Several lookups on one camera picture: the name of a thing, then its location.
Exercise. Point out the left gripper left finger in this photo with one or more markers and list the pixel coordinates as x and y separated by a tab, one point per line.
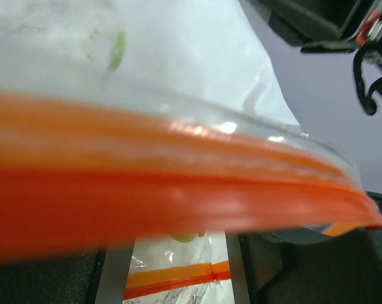
97	277

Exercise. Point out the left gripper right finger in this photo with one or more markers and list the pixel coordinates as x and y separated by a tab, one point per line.
345	269

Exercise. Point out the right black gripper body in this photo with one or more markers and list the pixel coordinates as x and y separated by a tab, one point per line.
336	27

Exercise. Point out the zip bag with berries grapes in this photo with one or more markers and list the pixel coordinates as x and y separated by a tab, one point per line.
188	140

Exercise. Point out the green fake grape bunch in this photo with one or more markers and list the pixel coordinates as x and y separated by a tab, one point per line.
117	51

